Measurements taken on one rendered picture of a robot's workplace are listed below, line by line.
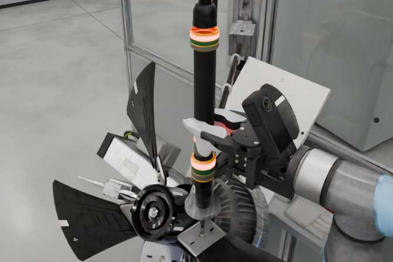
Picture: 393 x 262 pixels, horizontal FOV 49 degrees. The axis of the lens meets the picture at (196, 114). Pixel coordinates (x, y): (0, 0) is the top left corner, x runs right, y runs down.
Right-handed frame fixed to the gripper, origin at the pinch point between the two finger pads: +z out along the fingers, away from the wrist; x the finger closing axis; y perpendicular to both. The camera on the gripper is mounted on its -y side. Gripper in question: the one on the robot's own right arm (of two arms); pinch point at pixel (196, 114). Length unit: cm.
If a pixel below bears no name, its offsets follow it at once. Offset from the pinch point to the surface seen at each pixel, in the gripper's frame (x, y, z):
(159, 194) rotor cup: -0.4, 23.2, 9.1
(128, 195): 6.1, 38.1, 26.0
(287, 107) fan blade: 16.6, 3.2, -9.3
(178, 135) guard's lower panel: 85, 85, 74
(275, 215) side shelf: 45, 62, 1
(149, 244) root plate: -5.2, 33.8, 8.4
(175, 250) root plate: -1.7, 35.9, 4.0
